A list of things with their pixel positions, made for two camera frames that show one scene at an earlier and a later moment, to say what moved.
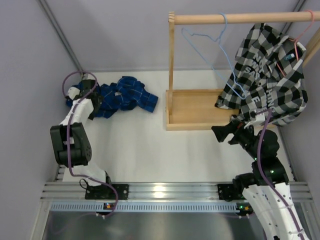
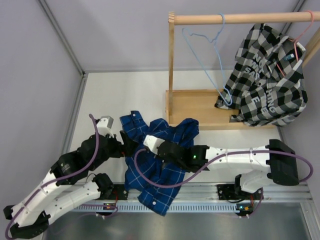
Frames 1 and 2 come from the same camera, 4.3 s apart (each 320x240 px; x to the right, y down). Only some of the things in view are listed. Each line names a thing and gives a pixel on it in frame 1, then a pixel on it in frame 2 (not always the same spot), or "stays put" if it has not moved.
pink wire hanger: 295,40 stays put
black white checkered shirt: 268,73 stays put
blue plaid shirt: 125,93 -> 155,180
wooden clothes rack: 196,109 stays put
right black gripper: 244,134 -> 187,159
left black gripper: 100,98 -> 126,149
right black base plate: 227,192 stays put
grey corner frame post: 47,11 stays put
